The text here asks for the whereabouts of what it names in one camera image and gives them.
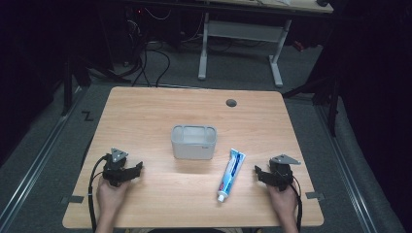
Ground person's right hand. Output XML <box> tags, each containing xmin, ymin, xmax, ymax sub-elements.
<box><xmin>266</xmin><ymin>183</ymin><xmax>299</xmax><ymax>217</ymax></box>

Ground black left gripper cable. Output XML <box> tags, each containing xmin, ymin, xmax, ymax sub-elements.
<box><xmin>87</xmin><ymin>153</ymin><xmax>110</xmax><ymax>233</ymax></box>

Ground blue and white toothpaste tube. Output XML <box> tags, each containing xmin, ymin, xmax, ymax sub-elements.
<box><xmin>216</xmin><ymin>148</ymin><xmax>247</xmax><ymax>204</ymax></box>

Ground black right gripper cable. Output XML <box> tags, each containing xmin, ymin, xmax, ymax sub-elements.
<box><xmin>289</xmin><ymin>182</ymin><xmax>304</xmax><ymax>233</ymax></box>

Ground black floor cables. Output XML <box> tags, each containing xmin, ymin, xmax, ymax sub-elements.
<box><xmin>127</xmin><ymin>8</ymin><xmax>172</xmax><ymax>88</ymax></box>

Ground person's left hand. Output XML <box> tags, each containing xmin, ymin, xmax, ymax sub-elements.
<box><xmin>95</xmin><ymin>177</ymin><xmax>131</xmax><ymax>213</ymax></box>

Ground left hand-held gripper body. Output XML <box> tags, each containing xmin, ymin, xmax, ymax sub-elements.
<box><xmin>102</xmin><ymin>148</ymin><xmax>131</xmax><ymax>188</ymax></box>

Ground grey plastic storage box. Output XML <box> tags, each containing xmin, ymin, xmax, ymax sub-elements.
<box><xmin>170</xmin><ymin>124</ymin><xmax>218</xmax><ymax>161</ymax></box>

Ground wooden desk with white frame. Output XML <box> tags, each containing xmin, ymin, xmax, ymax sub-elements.
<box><xmin>125</xmin><ymin>0</ymin><xmax>334</xmax><ymax>88</ymax></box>

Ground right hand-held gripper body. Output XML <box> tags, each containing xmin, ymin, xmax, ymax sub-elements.
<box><xmin>267</xmin><ymin>153</ymin><xmax>302</xmax><ymax>192</ymax></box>

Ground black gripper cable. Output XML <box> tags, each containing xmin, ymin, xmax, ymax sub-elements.
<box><xmin>87</xmin><ymin>153</ymin><xmax>110</xmax><ymax>233</ymax></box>
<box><xmin>289</xmin><ymin>182</ymin><xmax>304</xmax><ymax>233</ymax></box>

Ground metal floor rail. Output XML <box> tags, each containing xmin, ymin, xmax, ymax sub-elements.
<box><xmin>0</xmin><ymin>85</ymin><xmax>86</xmax><ymax>227</ymax></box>
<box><xmin>314</xmin><ymin>105</ymin><xmax>378</xmax><ymax>233</ymax></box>

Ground black metal stand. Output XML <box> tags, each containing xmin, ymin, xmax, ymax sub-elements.
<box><xmin>281</xmin><ymin>72</ymin><xmax>342</xmax><ymax>138</ymax></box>
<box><xmin>60</xmin><ymin>56</ymin><xmax>93</xmax><ymax>117</ymax></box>

